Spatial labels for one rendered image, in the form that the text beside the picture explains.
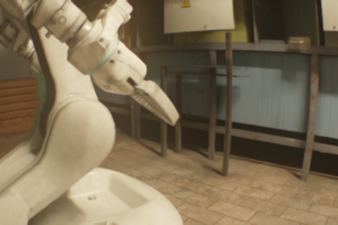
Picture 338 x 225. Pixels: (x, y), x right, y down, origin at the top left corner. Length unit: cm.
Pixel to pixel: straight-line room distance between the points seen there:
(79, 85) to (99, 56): 21
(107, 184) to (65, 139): 37
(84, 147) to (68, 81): 14
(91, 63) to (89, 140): 21
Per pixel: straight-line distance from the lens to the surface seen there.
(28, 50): 84
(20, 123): 317
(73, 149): 56
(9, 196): 56
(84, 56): 40
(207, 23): 184
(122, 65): 41
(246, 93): 189
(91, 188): 88
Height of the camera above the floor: 70
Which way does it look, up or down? 10 degrees down
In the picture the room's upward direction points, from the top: straight up
